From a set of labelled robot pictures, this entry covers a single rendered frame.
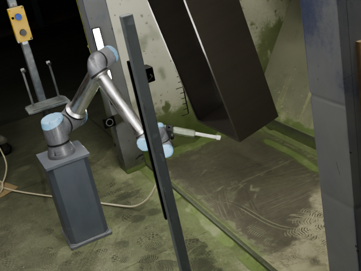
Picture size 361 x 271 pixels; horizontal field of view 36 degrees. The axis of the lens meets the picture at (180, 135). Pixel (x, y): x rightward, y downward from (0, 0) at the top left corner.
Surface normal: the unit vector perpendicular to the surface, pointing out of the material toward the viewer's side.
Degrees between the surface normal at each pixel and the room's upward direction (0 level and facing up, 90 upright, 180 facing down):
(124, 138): 90
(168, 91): 90
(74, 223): 90
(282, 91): 57
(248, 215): 0
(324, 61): 90
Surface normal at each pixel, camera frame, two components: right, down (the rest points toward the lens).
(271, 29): 0.43, 0.28
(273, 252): -0.19, -0.90
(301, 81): -0.84, -0.22
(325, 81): -0.88, 0.33
